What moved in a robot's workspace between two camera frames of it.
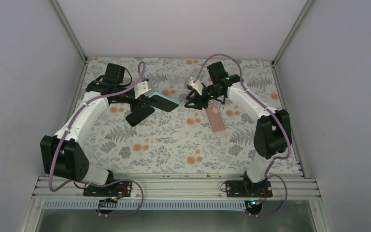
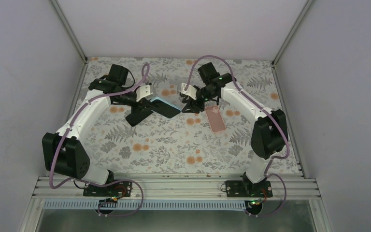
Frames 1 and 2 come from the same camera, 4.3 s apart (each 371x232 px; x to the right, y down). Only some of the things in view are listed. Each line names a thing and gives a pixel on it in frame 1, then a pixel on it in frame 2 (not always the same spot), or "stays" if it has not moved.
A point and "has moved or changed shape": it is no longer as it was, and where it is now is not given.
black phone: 139,114 stays
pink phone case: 216,120 stays
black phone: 163,102 has moved or changed shape
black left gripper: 141,100 stays
